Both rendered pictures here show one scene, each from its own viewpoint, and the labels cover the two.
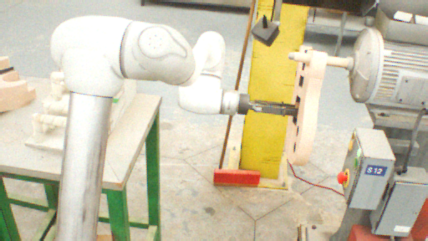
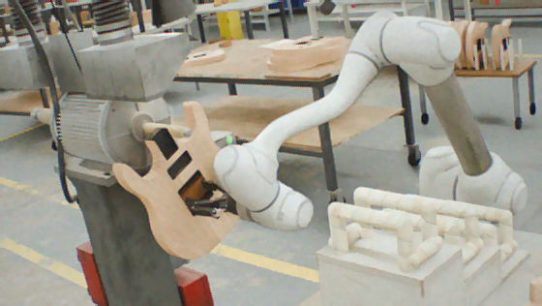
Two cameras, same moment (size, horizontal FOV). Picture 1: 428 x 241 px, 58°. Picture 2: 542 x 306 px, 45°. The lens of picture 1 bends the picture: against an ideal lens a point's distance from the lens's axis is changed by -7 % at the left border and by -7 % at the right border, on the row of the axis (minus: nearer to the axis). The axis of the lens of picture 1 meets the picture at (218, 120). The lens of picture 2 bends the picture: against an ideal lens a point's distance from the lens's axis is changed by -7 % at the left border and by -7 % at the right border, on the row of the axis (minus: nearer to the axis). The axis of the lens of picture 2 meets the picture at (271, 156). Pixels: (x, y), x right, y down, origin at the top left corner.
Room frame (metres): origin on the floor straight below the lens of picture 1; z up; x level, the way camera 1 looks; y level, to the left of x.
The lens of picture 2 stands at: (2.49, 1.21, 1.74)
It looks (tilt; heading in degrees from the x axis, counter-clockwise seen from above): 18 degrees down; 223
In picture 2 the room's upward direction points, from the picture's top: 10 degrees counter-clockwise
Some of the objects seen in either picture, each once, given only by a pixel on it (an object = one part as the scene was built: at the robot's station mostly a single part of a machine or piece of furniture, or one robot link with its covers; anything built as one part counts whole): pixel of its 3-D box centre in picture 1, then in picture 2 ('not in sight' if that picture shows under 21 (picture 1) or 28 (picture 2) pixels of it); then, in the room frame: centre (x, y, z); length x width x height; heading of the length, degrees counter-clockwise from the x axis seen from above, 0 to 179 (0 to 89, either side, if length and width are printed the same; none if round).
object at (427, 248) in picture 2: not in sight; (423, 251); (1.45, 0.59, 1.12); 0.11 x 0.03 x 0.03; 176
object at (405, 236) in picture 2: not in sight; (406, 247); (1.49, 0.57, 1.15); 0.03 x 0.03 x 0.09
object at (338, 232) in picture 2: not in sight; (338, 231); (1.48, 0.41, 1.15); 0.03 x 0.03 x 0.09
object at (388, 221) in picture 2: not in sight; (368, 217); (1.49, 0.49, 1.20); 0.20 x 0.03 x 0.03; 85
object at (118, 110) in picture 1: (84, 107); (433, 270); (1.29, 0.51, 0.98); 0.27 x 0.16 x 0.09; 86
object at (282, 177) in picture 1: (257, 166); not in sight; (2.28, -0.30, 0.02); 0.40 x 0.40 x 0.02; 87
